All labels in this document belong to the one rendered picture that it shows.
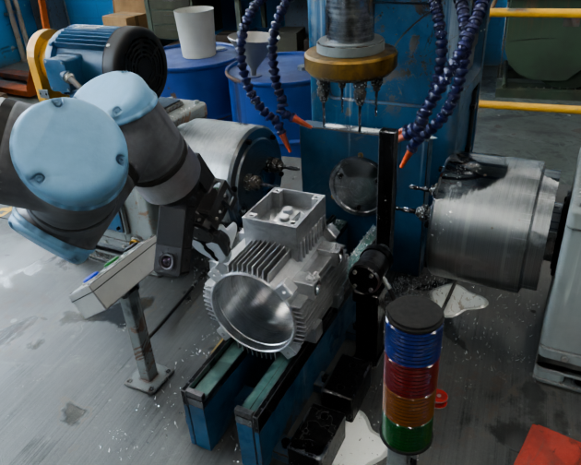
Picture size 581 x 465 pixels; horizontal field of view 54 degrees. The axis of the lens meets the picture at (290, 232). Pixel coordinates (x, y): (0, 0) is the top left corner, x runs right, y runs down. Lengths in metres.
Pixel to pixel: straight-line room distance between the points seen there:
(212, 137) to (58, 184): 0.81
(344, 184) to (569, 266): 0.54
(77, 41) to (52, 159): 0.96
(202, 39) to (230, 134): 1.99
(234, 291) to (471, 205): 0.44
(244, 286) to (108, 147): 0.59
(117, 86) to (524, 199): 0.68
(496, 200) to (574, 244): 0.14
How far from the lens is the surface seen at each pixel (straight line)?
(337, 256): 0.96
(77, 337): 1.33
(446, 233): 1.04
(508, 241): 1.03
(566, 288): 1.05
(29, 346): 1.35
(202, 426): 0.99
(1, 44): 7.97
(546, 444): 1.07
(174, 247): 0.79
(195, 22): 3.19
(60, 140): 0.49
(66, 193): 0.48
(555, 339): 1.11
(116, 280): 0.98
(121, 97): 0.66
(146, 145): 0.67
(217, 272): 0.92
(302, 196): 1.01
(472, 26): 1.01
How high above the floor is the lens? 1.60
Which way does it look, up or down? 31 degrees down
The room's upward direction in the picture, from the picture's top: 4 degrees counter-clockwise
